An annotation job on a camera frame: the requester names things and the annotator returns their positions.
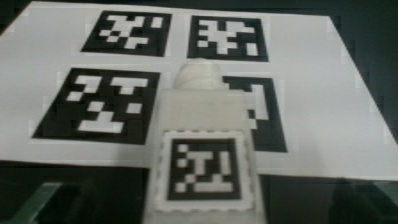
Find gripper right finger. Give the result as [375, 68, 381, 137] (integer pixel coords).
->
[351, 182, 398, 224]

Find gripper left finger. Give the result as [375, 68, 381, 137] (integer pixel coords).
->
[6, 182, 63, 224]

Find white leg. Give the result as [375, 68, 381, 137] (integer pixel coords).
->
[144, 58, 267, 224]

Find white marker sheet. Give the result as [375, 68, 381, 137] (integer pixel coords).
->
[0, 2, 398, 181]

